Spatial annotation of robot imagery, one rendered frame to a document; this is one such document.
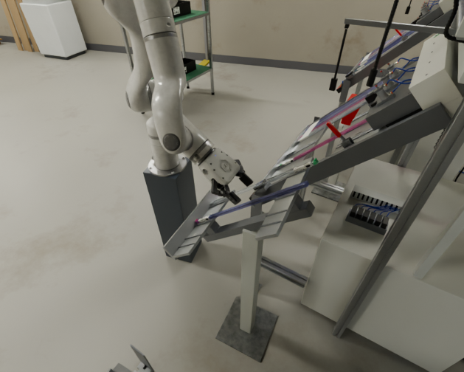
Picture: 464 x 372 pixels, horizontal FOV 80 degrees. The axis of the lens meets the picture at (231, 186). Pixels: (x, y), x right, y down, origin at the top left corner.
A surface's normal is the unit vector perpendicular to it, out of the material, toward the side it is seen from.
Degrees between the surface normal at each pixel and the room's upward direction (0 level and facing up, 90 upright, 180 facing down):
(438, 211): 0
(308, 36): 90
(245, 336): 0
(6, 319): 0
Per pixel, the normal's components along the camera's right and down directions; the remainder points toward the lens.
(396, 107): -0.52, 0.57
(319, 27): -0.30, 0.63
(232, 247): -0.01, -0.75
